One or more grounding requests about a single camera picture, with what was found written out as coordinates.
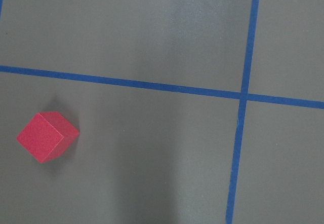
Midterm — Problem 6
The red block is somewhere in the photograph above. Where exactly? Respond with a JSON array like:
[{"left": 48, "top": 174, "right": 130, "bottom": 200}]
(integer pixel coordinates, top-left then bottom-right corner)
[{"left": 17, "top": 111, "right": 79, "bottom": 163}]

